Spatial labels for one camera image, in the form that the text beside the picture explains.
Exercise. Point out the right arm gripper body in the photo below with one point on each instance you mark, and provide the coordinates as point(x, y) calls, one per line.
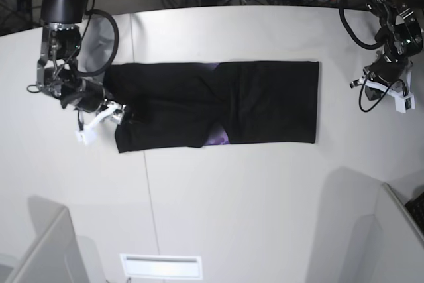
point(85, 94)

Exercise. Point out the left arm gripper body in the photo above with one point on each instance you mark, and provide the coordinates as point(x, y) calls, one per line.
point(386, 71)

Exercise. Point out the black T-shirt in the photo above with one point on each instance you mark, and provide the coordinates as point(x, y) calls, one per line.
point(181, 104)

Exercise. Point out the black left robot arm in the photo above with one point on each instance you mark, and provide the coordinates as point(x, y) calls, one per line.
point(400, 37)

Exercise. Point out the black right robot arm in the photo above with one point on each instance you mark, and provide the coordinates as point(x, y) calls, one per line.
point(58, 75)

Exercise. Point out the black keyboard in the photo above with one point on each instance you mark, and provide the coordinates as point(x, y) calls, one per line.
point(415, 208)

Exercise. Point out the white left partition panel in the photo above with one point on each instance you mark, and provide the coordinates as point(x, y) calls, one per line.
point(54, 255)

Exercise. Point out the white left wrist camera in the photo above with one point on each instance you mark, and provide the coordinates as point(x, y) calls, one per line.
point(404, 99)

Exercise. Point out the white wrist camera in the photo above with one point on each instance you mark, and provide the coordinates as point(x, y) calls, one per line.
point(404, 99)
point(86, 132)

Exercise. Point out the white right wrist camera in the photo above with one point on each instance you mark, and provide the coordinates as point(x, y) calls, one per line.
point(86, 132)

